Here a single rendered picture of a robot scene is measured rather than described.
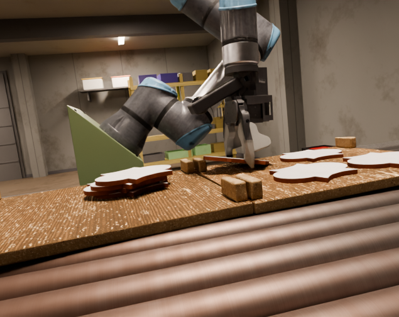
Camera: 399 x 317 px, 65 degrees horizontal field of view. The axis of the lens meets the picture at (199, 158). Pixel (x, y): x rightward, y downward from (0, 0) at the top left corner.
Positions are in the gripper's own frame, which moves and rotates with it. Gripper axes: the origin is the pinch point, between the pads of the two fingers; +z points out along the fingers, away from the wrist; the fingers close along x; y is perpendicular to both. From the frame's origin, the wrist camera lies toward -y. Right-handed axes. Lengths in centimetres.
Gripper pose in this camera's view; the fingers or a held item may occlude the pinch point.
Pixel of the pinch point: (237, 163)
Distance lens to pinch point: 67.9
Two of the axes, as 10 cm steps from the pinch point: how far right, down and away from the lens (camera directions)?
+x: -2.7, -0.8, 9.6
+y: 9.6, -0.9, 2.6
